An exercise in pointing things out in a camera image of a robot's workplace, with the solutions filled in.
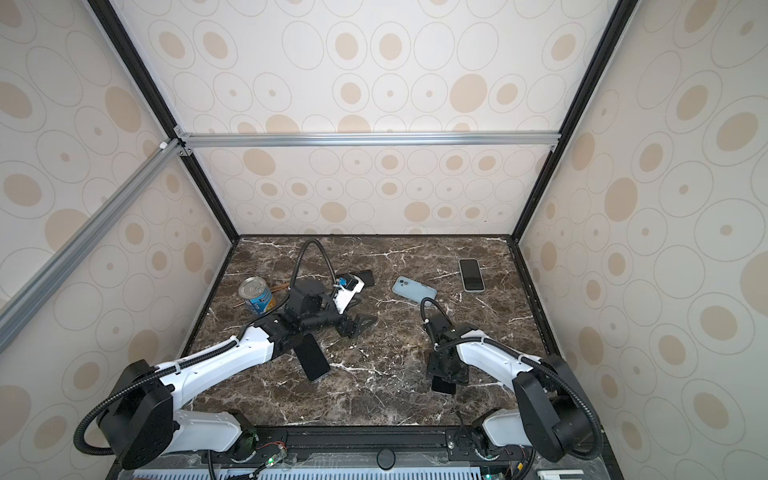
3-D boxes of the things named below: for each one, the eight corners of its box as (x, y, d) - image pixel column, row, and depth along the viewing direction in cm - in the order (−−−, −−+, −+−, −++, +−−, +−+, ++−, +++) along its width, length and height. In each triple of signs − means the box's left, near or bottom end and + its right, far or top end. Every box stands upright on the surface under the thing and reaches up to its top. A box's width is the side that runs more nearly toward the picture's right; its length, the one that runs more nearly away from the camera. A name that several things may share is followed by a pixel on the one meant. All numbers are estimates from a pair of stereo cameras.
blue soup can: (248, 317, 99) (233, 296, 89) (254, 298, 104) (241, 276, 94) (272, 317, 99) (260, 296, 89) (278, 298, 104) (266, 276, 94)
